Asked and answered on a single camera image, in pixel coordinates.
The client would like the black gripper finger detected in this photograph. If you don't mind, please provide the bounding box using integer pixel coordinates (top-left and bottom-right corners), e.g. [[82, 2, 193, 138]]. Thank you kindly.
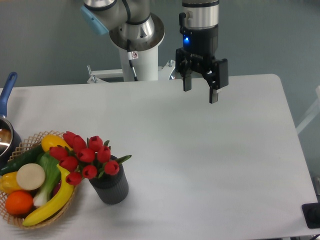
[[179, 60, 192, 92], [202, 58, 229, 104]]

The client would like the orange fruit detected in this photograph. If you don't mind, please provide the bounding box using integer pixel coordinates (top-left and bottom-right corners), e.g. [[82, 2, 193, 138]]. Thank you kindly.
[[5, 190, 34, 215]]

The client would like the red tulip bouquet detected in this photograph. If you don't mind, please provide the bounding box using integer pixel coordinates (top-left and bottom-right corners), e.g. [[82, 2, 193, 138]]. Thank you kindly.
[[48, 131, 132, 186]]

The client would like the black device at edge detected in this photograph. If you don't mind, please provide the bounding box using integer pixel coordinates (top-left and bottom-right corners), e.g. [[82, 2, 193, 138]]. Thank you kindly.
[[301, 202, 320, 229]]

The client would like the white frame at right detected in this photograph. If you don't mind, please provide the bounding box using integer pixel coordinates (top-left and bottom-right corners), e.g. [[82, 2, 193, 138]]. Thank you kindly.
[[295, 85, 320, 135]]

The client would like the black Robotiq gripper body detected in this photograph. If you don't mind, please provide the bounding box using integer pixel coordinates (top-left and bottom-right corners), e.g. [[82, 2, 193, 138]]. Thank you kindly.
[[175, 12, 219, 80]]

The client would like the blue handled saucepan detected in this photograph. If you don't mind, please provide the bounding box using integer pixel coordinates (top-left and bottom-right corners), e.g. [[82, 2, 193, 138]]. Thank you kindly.
[[0, 72, 22, 168]]

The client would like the yellow banana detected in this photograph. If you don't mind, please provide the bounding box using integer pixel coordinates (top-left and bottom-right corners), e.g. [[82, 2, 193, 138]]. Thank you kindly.
[[22, 164, 75, 227]]

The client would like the yellow lemon squash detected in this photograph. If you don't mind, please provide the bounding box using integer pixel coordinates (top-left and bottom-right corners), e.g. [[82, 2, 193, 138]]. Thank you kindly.
[[41, 134, 72, 152]]

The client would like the beige round disc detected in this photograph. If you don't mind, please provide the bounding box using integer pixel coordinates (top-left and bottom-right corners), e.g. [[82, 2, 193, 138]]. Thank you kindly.
[[16, 163, 46, 191]]

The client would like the woven wicker basket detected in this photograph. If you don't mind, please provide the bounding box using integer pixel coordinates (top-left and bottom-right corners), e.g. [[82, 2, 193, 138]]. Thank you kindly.
[[0, 130, 78, 230]]

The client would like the green cucumber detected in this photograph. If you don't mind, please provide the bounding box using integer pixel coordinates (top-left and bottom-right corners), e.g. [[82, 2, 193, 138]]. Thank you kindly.
[[0, 145, 44, 176]]

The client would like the yellow bell pepper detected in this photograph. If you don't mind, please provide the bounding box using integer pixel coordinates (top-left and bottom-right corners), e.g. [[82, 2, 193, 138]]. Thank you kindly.
[[0, 171, 23, 194]]

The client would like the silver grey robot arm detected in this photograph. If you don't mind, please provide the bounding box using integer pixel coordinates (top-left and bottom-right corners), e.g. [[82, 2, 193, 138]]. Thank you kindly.
[[80, 0, 229, 103]]

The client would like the dark grey ribbed vase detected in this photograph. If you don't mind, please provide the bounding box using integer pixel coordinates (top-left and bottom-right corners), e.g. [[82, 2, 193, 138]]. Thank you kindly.
[[89, 155, 129, 205]]

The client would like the green bok choy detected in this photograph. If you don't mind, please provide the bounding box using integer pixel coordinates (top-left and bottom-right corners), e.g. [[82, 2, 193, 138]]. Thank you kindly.
[[33, 152, 61, 208]]

